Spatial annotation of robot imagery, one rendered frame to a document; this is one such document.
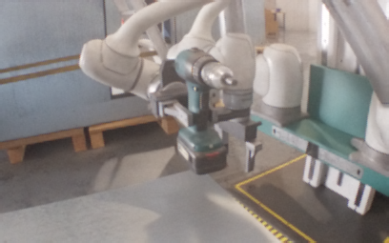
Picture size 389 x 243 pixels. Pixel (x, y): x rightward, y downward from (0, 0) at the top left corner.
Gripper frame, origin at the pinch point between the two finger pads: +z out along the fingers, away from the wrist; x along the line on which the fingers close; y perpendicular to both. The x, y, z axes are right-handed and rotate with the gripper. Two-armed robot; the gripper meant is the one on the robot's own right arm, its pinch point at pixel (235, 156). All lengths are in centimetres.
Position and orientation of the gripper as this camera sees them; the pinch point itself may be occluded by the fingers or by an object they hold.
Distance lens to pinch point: 97.1
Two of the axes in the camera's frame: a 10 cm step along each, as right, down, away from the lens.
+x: -5.1, -3.0, 8.1
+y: 8.6, -2.1, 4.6
